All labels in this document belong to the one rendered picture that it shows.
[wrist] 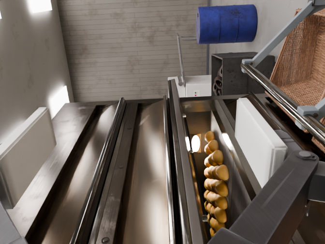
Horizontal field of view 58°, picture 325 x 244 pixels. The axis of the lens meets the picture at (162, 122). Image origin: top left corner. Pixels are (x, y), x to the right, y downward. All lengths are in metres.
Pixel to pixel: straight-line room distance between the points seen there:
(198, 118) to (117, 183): 0.92
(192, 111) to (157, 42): 7.50
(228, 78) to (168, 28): 5.71
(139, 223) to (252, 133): 0.79
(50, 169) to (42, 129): 1.06
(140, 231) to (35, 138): 0.75
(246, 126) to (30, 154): 0.13
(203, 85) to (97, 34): 4.18
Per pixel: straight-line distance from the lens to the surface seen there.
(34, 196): 1.14
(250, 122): 0.18
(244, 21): 4.84
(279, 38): 1.16
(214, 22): 4.74
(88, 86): 9.85
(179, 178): 0.85
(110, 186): 1.09
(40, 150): 0.20
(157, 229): 0.90
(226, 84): 3.72
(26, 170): 0.18
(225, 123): 1.52
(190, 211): 0.74
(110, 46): 9.41
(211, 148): 1.64
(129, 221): 0.98
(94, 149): 1.34
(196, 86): 6.47
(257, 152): 0.17
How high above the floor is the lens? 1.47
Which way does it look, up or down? level
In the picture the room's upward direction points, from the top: 93 degrees counter-clockwise
